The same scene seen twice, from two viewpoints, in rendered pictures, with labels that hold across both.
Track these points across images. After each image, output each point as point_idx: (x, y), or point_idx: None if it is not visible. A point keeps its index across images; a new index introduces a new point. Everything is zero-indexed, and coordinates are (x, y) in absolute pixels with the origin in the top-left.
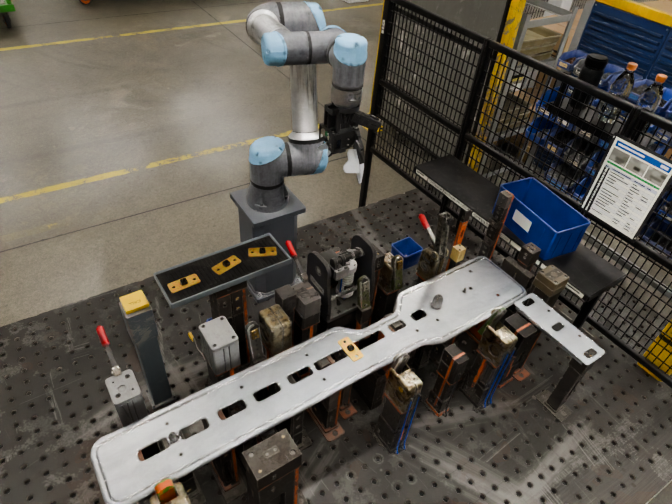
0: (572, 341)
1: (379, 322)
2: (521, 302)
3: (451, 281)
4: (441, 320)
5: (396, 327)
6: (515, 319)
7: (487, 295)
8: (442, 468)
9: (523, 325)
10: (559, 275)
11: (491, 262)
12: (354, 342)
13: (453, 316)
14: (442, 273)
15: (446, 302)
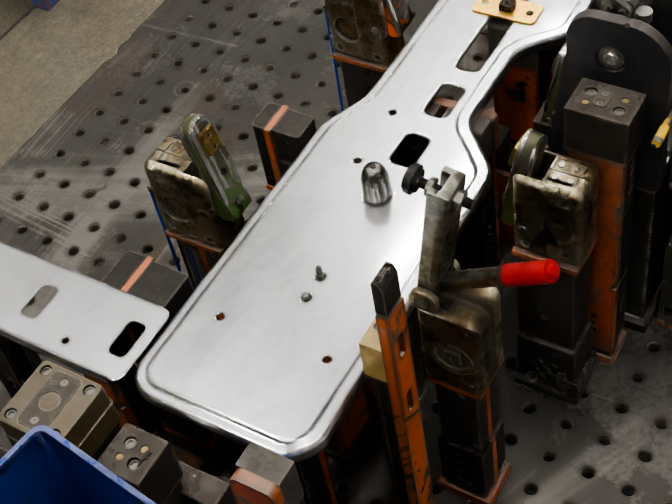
0: (2, 276)
1: (486, 82)
2: (147, 327)
3: (369, 290)
4: (347, 163)
5: (446, 110)
6: (158, 289)
7: (250, 298)
8: (264, 173)
9: (134, 283)
10: (31, 404)
11: (270, 442)
12: (510, 26)
13: (322, 188)
14: (406, 299)
15: (355, 217)
